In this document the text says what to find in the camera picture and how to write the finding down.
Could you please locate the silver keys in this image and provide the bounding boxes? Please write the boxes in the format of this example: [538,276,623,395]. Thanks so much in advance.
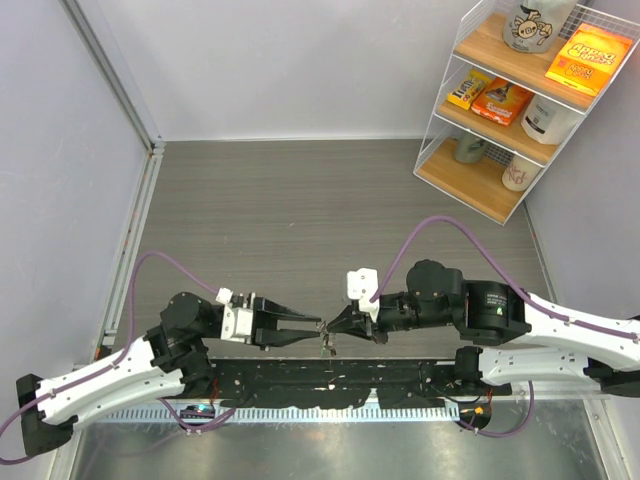
[318,322,337,358]

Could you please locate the aluminium frame rail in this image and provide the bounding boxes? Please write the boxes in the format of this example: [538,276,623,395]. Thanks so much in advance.
[59,0,166,154]

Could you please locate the grey green cup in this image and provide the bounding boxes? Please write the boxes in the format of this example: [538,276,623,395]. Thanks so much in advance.
[454,132,487,164]

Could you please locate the purple cable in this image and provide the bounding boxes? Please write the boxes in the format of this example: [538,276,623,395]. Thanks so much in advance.
[0,250,236,464]
[374,215,640,439]

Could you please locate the yellow candy packet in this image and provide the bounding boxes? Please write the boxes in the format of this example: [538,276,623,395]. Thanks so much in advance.
[446,69,492,110]

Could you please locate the cream cup red writing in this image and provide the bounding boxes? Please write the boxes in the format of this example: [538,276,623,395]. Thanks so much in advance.
[502,155,542,192]

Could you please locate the white labelled pouch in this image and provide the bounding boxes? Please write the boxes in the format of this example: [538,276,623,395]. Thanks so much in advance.
[521,94,582,146]

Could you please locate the white slotted cable duct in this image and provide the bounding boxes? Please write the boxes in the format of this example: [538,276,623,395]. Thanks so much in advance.
[99,401,459,424]

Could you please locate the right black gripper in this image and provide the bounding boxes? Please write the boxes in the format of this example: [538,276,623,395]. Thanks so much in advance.
[328,290,456,343]

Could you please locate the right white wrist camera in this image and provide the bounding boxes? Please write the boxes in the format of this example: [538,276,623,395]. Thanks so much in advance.
[345,268,379,317]

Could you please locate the grey pig print bag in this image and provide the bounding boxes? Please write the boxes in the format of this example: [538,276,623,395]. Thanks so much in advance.
[503,0,577,54]

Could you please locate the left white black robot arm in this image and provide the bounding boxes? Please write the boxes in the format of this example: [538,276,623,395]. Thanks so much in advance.
[16,290,320,457]

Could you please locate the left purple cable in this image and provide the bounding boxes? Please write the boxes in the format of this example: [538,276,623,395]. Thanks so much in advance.
[0,250,236,464]

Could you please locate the orange snack packet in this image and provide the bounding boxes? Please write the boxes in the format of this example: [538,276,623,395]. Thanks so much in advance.
[471,77,534,127]

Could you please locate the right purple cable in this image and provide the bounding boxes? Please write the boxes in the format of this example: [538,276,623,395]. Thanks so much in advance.
[374,215,640,439]

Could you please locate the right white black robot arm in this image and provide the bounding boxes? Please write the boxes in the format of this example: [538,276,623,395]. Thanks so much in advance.
[325,260,639,398]

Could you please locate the white wire wooden shelf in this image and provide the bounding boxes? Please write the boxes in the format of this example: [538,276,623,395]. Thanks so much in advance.
[414,1,639,224]

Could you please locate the orange yellow snack box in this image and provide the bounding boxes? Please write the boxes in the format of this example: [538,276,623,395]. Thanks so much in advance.
[545,23,632,97]

